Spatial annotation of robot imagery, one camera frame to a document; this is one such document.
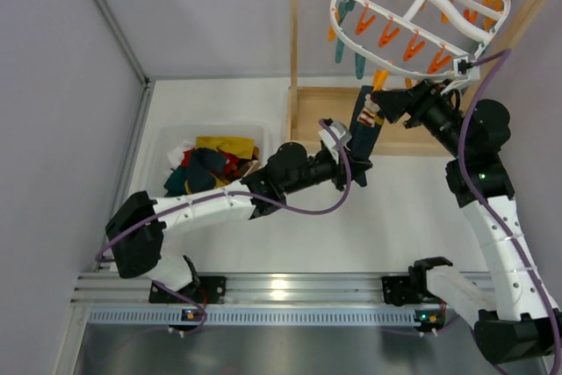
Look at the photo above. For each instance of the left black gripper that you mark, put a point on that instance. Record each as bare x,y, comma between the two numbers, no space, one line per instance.
348,169

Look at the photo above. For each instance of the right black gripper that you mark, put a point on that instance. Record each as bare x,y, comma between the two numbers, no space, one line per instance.
415,106

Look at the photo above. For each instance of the navy sock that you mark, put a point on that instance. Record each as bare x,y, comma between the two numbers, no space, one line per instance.
202,169
365,124

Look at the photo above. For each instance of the yellow sock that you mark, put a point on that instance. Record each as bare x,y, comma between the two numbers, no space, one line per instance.
241,147

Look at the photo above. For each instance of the white round clip hanger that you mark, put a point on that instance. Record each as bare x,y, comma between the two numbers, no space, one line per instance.
413,39

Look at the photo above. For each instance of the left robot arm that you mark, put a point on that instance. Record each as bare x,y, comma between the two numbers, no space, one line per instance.
138,231

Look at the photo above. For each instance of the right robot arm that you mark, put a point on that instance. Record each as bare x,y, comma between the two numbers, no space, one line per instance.
519,319

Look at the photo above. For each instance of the white plastic basket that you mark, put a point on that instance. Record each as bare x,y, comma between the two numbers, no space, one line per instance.
166,151

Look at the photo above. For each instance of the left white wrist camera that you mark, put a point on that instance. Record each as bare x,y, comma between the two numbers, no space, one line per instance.
334,134

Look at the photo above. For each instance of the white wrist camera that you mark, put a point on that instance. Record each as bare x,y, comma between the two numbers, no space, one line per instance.
464,74
334,134

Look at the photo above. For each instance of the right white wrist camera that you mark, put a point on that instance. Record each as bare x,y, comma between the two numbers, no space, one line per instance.
464,74

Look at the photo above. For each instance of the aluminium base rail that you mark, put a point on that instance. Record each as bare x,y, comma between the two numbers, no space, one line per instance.
260,299

